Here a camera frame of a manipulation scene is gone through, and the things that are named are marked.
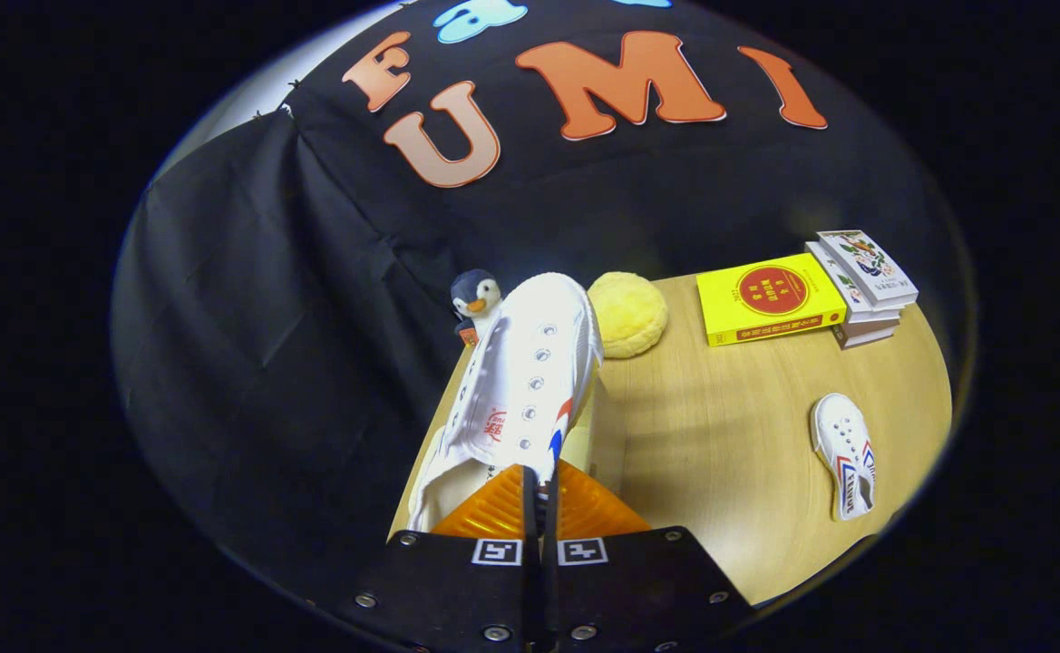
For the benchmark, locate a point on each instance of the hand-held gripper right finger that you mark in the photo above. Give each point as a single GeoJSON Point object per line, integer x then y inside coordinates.
{"type": "Point", "coordinates": [629, 589]}

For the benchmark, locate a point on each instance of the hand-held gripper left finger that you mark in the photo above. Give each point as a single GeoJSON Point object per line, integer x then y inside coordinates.
{"type": "Point", "coordinates": [457, 589]}

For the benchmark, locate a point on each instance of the beige fabric storage box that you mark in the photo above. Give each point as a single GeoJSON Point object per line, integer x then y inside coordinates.
{"type": "Point", "coordinates": [607, 435]}

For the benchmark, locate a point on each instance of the white canvas shoe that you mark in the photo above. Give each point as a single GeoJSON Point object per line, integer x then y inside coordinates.
{"type": "Point", "coordinates": [842, 444]}
{"type": "Point", "coordinates": [530, 363]}

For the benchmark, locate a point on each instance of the yellow round plush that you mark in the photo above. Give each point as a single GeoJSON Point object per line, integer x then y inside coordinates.
{"type": "Point", "coordinates": [629, 313]}

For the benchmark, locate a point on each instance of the penguin plush toy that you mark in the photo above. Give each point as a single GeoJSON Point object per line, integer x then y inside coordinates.
{"type": "Point", "coordinates": [475, 295]}

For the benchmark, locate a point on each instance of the yellow book with red circle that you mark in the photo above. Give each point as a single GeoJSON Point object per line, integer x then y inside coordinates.
{"type": "Point", "coordinates": [770, 295]}

